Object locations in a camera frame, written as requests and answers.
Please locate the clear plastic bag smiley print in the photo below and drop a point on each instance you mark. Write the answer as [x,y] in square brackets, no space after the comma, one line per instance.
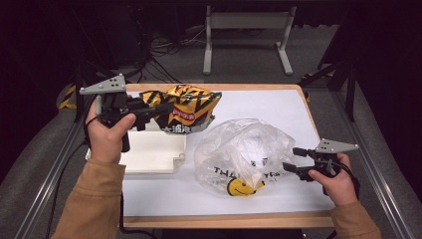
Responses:
[242,152]

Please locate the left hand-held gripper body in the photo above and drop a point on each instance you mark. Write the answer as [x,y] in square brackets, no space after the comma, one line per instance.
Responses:
[111,99]

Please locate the person's left hand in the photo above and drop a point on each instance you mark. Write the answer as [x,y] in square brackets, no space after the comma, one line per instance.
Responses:
[106,142]

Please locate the aluminium rail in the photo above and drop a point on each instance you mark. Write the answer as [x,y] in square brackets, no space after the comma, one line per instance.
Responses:
[371,166]
[43,186]

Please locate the grey metal stand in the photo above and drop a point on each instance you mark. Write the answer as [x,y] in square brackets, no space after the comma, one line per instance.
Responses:
[249,23]

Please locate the white plastic box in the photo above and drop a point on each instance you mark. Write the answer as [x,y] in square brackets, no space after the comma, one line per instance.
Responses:
[152,152]

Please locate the yellow black chips bag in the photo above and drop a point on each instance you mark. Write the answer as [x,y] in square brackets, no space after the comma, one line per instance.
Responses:
[190,106]

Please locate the white table sheet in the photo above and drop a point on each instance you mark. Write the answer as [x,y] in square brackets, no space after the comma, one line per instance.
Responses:
[252,106]

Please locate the yellow black hazard tape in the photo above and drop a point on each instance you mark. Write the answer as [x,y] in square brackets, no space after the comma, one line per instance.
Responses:
[68,96]

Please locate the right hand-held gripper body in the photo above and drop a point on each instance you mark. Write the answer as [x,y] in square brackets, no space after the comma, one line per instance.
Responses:
[326,156]

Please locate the person's right hand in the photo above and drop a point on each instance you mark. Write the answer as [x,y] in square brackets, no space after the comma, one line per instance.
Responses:
[338,189]

